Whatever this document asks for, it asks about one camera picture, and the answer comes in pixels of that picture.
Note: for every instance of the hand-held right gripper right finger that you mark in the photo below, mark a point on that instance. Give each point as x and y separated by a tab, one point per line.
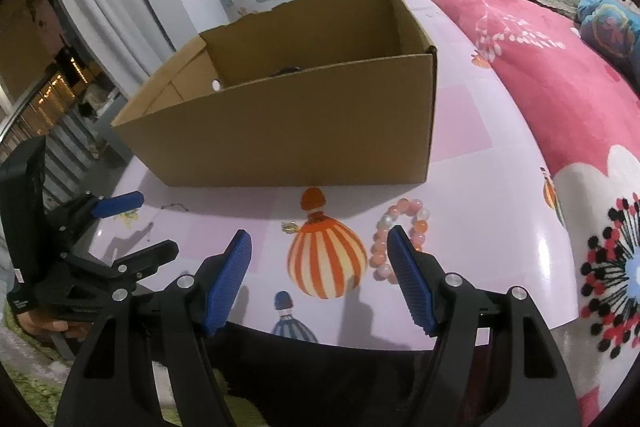
412	282

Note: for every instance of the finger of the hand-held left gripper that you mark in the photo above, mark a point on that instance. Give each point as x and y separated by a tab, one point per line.
120	203
140	259

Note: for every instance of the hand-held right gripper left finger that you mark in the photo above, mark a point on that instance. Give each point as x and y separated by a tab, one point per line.
227	282

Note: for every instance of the brown cardboard box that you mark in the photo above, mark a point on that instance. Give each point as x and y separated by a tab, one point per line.
300	137

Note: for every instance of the black wrist watch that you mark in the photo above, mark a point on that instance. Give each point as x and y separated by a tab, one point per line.
286	70

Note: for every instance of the person's left hand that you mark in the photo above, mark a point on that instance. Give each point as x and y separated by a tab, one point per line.
50	327

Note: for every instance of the small silver earring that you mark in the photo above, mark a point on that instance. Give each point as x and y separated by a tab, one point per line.
289	227

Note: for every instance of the pink floral blanket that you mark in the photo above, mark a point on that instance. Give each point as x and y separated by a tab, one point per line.
550	72

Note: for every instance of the blue patterned pillow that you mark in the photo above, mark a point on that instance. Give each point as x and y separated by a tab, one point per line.
607	27

